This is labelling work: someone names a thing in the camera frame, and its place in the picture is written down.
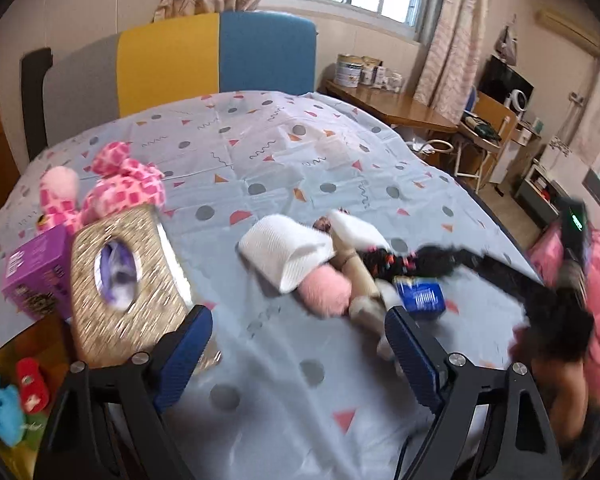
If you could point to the curly-haired doll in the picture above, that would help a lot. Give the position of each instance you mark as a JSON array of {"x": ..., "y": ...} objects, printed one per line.
[{"x": 355, "y": 260}]

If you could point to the grey yellow blue headboard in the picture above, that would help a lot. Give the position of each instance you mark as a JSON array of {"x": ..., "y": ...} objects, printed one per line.
[{"x": 170, "y": 60}]

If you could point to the white desk fan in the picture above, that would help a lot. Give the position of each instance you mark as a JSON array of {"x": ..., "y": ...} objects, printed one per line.
[{"x": 516, "y": 102}]

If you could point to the white low cabinet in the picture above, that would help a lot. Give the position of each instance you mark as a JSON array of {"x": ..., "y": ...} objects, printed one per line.
[{"x": 565, "y": 170}]

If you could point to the pink checked plush toy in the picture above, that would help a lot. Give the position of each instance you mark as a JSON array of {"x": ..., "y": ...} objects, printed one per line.
[{"x": 125, "y": 185}]

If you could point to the gold tissue box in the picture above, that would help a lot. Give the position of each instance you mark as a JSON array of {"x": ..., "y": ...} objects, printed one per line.
[{"x": 150, "y": 300}]

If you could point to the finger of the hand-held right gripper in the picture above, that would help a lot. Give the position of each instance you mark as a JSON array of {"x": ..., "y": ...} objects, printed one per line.
[{"x": 510, "y": 275}]

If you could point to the pink patterned curtain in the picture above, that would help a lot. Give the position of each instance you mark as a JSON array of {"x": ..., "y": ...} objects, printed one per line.
[{"x": 450, "y": 45}]

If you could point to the small white tin can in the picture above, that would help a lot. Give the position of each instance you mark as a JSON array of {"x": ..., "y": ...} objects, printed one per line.
[{"x": 370, "y": 71}]

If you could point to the wooden desk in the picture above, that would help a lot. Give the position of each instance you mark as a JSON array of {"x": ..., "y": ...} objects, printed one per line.
[{"x": 395, "y": 105}]

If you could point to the black rolled mat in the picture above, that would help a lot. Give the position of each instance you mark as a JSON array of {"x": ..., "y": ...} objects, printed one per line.
[{"x": 35, "y": 100}]

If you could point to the wall air conditioner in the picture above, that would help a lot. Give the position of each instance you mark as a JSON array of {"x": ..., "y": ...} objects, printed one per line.
[{"x": 570, "y": 30}]

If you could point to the purple cardboard box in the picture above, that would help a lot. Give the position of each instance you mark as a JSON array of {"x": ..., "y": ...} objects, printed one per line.
[{"x": 35, "y": 270}]

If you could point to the blue plush toy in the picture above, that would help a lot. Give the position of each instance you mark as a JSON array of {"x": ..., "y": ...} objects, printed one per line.
[{"x": 2, "y": 405}]

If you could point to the pink fluffy ball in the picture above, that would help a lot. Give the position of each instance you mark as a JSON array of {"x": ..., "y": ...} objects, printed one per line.
[{"x": 325, "y": 287}]

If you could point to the small blue box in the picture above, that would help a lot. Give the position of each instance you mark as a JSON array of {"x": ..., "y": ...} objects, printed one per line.
[{"x": 422, "y": 297}]

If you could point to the red plush toy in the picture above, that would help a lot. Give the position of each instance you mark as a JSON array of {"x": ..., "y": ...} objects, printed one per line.
[{"x": 32, "y": 385}]

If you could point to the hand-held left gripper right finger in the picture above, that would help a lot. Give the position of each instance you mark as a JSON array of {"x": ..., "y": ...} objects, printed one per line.
[{"x": 410, "y": 355}]

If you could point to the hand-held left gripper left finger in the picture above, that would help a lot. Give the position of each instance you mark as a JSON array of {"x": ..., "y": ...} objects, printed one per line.
[{"x": 185, "y": 355}]

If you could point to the large white tin can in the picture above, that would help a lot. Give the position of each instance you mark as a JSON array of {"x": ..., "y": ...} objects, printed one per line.
[{"x": 349, "y": 71}]

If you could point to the black monitor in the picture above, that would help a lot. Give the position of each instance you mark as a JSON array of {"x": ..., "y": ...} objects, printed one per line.
[{"x": 500, "y": 80}]

